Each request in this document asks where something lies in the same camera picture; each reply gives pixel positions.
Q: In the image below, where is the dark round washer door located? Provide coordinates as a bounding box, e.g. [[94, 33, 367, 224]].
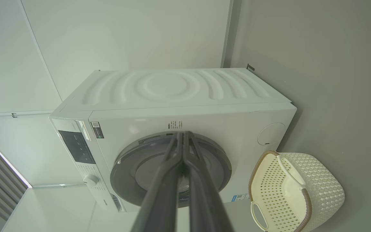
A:
[[110, 131, 232, 208]]

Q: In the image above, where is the cream perforated laundry basket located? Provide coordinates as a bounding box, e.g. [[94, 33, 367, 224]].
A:
[[249, 150, 345, 232]]

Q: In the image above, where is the white front-load washing machine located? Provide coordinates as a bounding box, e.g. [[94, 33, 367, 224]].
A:
[[49, 68, 298, 213]]

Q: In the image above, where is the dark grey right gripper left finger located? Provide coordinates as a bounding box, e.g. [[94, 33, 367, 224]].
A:
[[131, 131, 186, 232]]

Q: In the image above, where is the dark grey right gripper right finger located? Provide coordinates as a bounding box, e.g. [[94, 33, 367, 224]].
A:
[[182, 130, 234, 232]]

